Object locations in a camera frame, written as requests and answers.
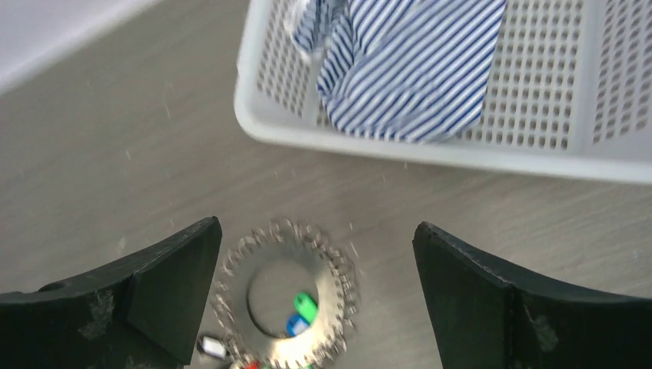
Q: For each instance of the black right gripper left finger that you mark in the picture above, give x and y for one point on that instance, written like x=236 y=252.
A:
x=141 y=311

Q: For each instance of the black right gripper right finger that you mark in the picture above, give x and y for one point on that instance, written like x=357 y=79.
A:
x=487 y=312

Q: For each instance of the green key tag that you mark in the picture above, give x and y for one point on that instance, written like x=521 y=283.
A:
x=306 y=307

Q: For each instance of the round metal key organizer disc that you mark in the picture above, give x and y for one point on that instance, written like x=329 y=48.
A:
x=334 y=277

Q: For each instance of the black key tag white label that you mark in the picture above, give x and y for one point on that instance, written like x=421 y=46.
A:
x=212 y=347

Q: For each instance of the red key tag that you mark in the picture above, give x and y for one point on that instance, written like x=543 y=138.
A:
x=251 y=365

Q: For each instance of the blue key tag inside disc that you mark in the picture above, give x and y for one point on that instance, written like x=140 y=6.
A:
x=296 y=325

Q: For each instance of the white perforated plastic basket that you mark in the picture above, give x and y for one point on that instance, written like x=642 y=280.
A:
x=569 y=94

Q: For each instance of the blue white striped cloth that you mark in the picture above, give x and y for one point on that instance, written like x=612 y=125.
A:
x=411 y=71

